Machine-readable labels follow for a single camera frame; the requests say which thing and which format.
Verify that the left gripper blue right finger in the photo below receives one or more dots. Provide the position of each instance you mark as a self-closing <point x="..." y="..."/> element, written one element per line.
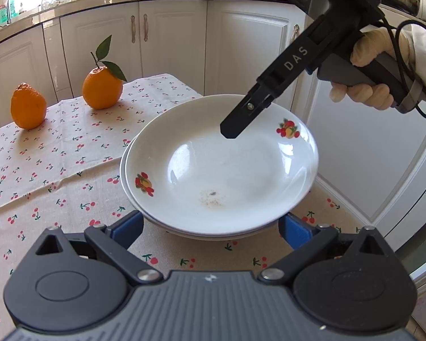
<point x="295" y="231"/>

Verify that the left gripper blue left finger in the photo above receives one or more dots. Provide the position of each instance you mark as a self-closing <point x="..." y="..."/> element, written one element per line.
<point x="126" y="230"/>

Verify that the white plate with fruit print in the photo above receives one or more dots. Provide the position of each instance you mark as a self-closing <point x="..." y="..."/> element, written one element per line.
<point x="184" y="176"/>

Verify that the white kitchen cabinets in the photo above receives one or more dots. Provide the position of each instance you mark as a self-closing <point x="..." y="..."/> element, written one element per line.
<point x="375" y="163"/>

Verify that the cherry print tablecloth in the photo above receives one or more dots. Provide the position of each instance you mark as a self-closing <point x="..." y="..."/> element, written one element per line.
<point x="66" y="173"/>

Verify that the orange with green leaf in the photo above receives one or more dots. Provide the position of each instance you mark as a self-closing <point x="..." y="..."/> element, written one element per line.
<point x="103" y="85"/>

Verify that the pointed orange without leaf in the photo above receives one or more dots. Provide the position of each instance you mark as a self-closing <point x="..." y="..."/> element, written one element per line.
<point x="28" y="107"/>

